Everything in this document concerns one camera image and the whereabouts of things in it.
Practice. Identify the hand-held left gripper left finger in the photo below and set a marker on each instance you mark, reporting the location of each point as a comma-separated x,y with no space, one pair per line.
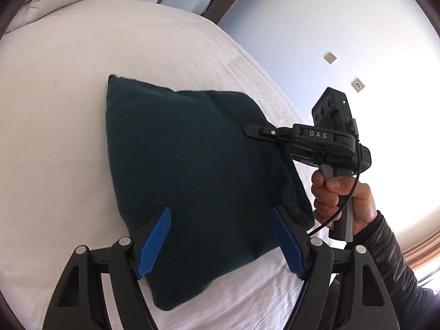
154,244

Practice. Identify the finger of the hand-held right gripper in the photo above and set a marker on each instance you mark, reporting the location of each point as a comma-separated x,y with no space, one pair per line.
261,131

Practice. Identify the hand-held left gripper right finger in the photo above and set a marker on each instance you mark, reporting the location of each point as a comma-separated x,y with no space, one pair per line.
287,244

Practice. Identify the dark green cushion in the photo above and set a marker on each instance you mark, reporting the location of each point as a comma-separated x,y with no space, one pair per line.
206,161

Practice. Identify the person's right forearm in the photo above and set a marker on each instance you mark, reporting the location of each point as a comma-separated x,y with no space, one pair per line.
392,247

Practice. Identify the person's right hand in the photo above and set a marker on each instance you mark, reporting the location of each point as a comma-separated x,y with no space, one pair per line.
362,202

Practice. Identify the white bed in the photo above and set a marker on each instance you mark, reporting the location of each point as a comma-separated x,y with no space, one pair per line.
51,127

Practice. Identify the white pillow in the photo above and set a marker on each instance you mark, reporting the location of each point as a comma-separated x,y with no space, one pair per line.
44,0

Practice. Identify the wall socket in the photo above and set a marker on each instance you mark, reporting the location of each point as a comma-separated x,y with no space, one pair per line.
330,57
358,85

